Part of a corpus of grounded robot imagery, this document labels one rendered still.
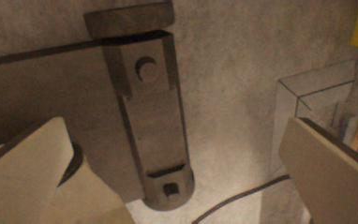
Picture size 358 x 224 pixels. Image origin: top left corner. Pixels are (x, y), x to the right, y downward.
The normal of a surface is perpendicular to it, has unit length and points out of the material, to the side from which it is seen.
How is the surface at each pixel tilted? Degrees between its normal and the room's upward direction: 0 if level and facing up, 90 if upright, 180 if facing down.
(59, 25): 0
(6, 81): 0
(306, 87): 10
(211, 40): 0
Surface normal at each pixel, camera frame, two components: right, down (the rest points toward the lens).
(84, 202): -0.12, -0.87
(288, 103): 0.11, 0.47
